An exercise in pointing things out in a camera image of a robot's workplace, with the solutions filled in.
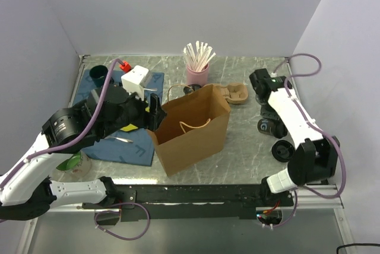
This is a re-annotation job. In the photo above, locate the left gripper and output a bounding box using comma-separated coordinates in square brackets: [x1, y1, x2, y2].
[97, 85, 167, 139]

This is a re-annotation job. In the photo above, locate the brown paper bag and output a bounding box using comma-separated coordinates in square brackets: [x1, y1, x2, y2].
[148, 85, 231, 176]

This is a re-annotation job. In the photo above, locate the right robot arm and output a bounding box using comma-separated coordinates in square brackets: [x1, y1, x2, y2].
[249, 68, 341, 206]

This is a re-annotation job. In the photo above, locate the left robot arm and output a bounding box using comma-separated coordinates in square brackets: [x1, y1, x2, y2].
[1, 84, 166, 221]

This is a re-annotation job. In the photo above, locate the brown pulp cup carrier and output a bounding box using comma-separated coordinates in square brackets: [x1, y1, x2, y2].
[214, 82, 249, 104]

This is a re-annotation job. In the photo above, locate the green polka dot plate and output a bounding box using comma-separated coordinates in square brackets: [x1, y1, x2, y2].
[121, 124, 139, 132]

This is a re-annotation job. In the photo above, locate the blue letter placemat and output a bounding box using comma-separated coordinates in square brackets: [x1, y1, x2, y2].
[73, 69, 164, 166]

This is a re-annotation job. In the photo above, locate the silver fork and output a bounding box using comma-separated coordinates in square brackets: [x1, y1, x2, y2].
[105, 136, 133, 143]

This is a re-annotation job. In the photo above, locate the pink straw holder cup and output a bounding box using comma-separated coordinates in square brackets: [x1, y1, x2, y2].
[186, 64, 210, 86]

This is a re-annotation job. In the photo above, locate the white paper straws bundle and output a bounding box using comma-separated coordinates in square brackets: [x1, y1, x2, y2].
[183, 41, 216, 72]

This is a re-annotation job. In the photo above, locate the dark green mug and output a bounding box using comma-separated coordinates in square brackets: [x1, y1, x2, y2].
[89, 65, 109, 88]

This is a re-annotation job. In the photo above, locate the green cup at edge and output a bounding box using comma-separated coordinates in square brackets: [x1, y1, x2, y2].
[56, 151, 91, 178]

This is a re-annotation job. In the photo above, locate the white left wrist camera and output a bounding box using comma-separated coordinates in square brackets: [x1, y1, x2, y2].
[121, 65, 151, 100]

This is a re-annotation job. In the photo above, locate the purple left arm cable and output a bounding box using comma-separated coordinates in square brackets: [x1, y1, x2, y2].
[0, 58, 151, 239]

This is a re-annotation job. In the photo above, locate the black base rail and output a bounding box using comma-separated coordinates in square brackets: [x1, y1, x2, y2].
[81, 184, 293, 222]

